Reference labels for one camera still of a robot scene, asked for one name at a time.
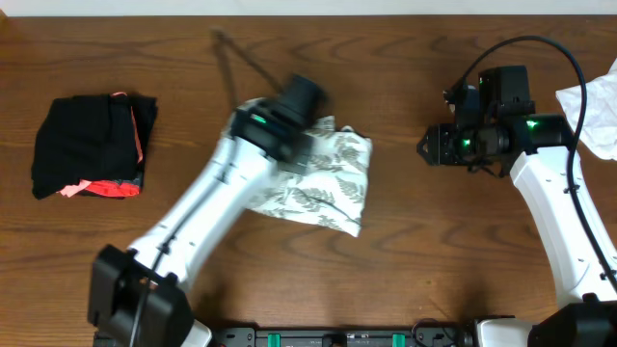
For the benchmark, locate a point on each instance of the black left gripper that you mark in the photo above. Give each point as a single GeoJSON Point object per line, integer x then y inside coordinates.
{"type": "Point", "coordinates": [299, 154]}

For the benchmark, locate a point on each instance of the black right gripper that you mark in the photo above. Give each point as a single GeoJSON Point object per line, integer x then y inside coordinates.
{"type": "Point", "coordinates": [443, 146]}

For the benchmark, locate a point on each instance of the white fern print garment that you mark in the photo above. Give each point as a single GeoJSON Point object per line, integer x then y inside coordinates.
{"type": "Point", "coordinates": [315, 175]}

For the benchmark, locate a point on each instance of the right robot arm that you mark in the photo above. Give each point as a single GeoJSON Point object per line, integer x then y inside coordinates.
{"type": "Point", "coordinates": [575, 240]}

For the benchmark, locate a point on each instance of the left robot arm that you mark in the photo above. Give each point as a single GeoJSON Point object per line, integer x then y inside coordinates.
{"type": "Point", "coordinates": [138, 297]}

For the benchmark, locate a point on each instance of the plain white cloth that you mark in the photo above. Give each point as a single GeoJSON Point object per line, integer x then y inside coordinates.
{"type": "Point", "coordinates": [599, 127]}

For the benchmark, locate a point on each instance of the folded black and coral garment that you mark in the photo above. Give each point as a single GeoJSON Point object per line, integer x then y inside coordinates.
{"type": "Point", "coordinates": [94, 145]}

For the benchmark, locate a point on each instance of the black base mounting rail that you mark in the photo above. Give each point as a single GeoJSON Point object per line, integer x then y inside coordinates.
{"type": "Point", "coordinates": [424, 333]}

